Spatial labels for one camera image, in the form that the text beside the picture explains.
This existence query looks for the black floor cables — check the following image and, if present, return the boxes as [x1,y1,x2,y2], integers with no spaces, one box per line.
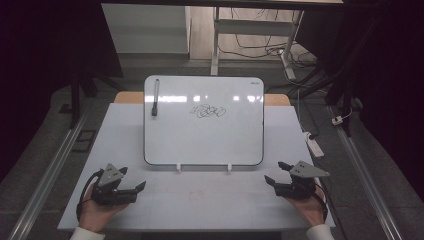
[218,8,318,69]

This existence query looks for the wooden board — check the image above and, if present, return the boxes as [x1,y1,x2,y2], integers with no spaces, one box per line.
[113,91,292,107]

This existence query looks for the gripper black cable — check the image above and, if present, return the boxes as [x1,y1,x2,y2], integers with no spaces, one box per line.
[76,168,105,222]
[313,179,348,240]

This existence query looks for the white whiteboard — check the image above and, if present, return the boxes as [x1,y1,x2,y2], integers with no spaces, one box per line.
[143,75,266,167]

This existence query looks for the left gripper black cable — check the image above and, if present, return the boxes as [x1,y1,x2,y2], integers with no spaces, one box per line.
[76,168,105,222]

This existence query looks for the black marker pen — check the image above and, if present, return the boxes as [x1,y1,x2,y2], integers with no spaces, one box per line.
[151,78,160,117]

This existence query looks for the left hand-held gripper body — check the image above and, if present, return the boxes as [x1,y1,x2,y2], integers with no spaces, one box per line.
[91,163,138,206]

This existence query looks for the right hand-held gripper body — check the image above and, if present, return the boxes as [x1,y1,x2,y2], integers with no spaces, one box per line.
[273,160,330,200]

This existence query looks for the white desk frame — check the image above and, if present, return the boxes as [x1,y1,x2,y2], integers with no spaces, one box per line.
[210,6,305,81]

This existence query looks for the white power strip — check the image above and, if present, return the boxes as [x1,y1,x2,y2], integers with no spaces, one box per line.
[302,131,325,158]

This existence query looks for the person's left hand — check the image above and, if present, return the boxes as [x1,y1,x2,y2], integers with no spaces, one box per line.
[78,194,129,233]

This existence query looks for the black floor plate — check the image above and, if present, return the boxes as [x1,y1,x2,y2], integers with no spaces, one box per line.
[71,129,98,154]

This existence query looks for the aluminium rail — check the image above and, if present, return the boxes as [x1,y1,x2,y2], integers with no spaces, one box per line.
[327,105,405,240]
[7,99,95,240]

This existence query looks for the person's right hand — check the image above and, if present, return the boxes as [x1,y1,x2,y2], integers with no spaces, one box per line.
[283,193,328,228]

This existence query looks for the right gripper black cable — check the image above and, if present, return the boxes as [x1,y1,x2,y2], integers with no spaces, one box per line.
[313,179,348,240]

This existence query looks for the black stand legs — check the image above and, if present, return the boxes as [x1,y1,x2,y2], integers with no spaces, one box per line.
[59,64,125,130]
[266,63,363,138]

